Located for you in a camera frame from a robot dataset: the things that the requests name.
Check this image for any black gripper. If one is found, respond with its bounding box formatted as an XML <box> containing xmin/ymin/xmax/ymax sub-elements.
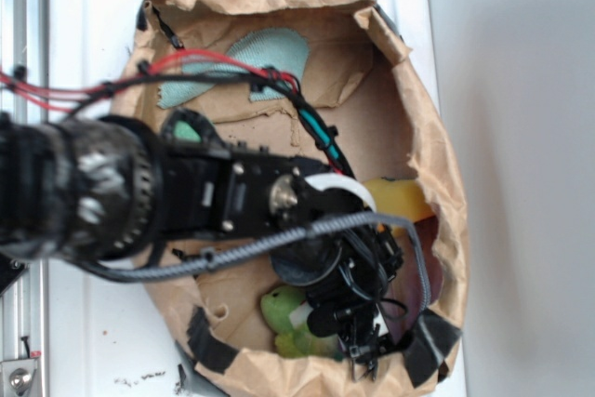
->
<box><xmin>269</xmin><ymin>173</ymin><xmax>414</xmax><ymax>381</ymax></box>

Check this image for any green plush animal toy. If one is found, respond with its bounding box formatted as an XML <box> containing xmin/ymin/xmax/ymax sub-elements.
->
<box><xmin>260</xmin><ymin>285</ymin><xmax>343</xmax><ymax>361</ymax></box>

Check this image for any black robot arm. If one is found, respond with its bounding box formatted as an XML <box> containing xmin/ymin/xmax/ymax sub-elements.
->
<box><xmin>1</xmin><ymin>110</ymin><xmax>414</xmax><ymax>366</ymax></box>

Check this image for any yellow sponge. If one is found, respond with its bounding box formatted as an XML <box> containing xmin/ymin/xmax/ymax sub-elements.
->
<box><xmin>364</xmin><ymin>178</ymin><xmax>438</xmax><ymax>244</ymax></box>

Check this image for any green dimpled ball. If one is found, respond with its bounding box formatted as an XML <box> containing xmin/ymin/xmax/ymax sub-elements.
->
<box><xmin>172</xmin><ymin>121</ymin><xmax>203</xmax><ymax>143</ymax></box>

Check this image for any brown paper bag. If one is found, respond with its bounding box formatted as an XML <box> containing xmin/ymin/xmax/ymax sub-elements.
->
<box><xmin>126</xmin><ymin>0</ymin><xmax>469</xmax><ymax>396</ymax></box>

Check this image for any teal cloth rag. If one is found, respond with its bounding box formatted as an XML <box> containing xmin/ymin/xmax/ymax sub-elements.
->
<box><xmin>157</xmin><ymin>27</ymin><xmax>310</xmax><ymax>109</ymax></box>

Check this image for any grey braided cable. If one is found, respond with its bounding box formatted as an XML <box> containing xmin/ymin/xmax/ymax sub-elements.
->
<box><xmin>90</xmin><ymin>210</ymin><xmax>431</xmax><ymax>319</ymax></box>

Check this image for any black mounting bracket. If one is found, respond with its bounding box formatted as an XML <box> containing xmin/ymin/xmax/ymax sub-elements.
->
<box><xmin>0</xmin><ymin>255</ymin><xmax>27</xmax><ymax>296</ymax></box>

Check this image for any red black wire bundle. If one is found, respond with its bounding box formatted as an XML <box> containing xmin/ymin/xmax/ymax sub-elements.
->
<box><xmin>0</xmin><ymin>50</ymin><xmax>357</xmax><ymax>182</ymax></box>

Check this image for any aluminium frame rail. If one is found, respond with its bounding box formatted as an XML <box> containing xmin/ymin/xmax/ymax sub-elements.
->
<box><xmin>1</xmin><ymin>0</ymin><xmax>49</xmax><ymax>396</ymax></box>

